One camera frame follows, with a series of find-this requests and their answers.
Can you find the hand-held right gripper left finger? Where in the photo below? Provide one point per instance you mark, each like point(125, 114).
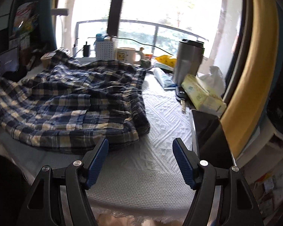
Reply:
point(97, 164)

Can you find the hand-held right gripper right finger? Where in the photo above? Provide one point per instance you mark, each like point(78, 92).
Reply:
point(185, 167)

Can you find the blue yellow plaid shirt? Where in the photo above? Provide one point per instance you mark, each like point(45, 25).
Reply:
point(73, 98)

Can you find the white textured table cloth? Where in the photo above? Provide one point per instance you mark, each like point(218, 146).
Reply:
point(155, 146)

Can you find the black car key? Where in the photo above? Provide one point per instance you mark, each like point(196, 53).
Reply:
point(180, 94)

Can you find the pale green tissue pack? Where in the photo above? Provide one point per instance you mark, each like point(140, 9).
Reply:
point(202, 94)

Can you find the cluttered white shelf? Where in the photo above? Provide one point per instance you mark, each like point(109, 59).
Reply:
point(273, 146)

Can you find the white squeeze tube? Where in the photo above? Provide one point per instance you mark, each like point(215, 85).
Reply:
point(161, 76)

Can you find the stainless steel tumbler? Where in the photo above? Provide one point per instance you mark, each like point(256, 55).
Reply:
point(186, 63)

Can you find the light blue wipes packet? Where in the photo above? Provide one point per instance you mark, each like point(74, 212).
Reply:
point(162, 65)

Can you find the yellow snack bag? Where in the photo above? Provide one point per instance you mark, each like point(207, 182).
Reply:
point(167, 60)

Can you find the green figurine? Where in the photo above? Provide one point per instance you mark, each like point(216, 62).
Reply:
point(145, 63)

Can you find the cream mug with yellow cartoon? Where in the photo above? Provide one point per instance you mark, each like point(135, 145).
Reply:
point(126, 55)

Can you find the white perforated plastic basket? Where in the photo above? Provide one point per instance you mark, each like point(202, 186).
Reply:
point(105, 50)

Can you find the black charger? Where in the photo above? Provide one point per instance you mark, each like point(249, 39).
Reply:
point(86, 50)

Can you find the white charger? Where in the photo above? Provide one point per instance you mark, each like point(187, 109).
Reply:
point(75, 51)

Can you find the small red jar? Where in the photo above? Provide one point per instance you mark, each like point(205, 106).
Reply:
point(148, 56)

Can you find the beige lidded food container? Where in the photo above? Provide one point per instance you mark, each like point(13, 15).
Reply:
point(47, 58)

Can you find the small yellow figurine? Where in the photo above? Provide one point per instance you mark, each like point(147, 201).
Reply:
point(142, 51)

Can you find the blue bottle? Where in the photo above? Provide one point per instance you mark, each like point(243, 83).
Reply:
point(99, 37)

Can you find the dark blue pouch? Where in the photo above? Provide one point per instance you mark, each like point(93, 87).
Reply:
point(7, 60)

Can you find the balcony railing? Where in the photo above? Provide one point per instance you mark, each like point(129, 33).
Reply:
point(155, 24)

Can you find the white desk lamp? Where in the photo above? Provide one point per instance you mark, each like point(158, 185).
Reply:
point(60, 11)

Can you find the colourful printed bag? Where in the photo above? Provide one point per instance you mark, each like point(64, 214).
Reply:
point(26, 18)

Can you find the dark window post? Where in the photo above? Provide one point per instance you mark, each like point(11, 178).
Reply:
point(116, 7)

